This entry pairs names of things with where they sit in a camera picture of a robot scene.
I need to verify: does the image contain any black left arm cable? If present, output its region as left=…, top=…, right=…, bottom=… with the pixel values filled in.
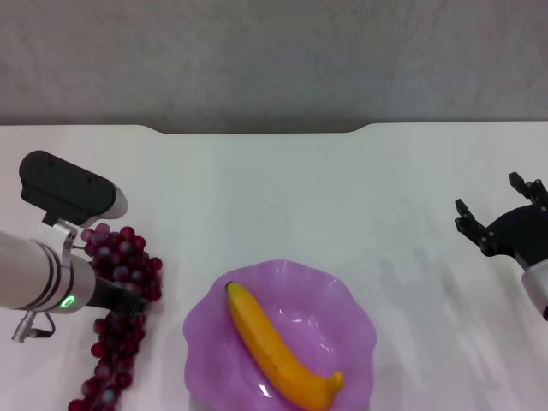
left=11, top=310, right=56, bottom=343

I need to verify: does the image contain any dark red grape bunch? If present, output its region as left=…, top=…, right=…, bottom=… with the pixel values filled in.
left=67, top=224, right=164, bottom=411

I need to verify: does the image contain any purple wavy plastic plate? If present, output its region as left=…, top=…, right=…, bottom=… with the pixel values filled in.
left=182, top=259, right=378, bottom=411

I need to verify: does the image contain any yellow banana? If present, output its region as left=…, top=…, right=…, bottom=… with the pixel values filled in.
left=224, top=280, right=345, bottom=408

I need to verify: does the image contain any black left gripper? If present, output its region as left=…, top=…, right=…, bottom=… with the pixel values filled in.
left=87, top=276, right=147, bottom=318

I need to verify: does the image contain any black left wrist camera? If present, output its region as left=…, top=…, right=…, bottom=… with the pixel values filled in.
left=19, top=149, right=128, bottom=229

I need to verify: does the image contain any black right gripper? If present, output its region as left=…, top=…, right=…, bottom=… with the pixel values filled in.
left=454, top=171, right=548, bottom=271

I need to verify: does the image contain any silver left camera bracket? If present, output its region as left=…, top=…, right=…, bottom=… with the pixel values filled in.
left=40, top=217, right=80, bottom=267

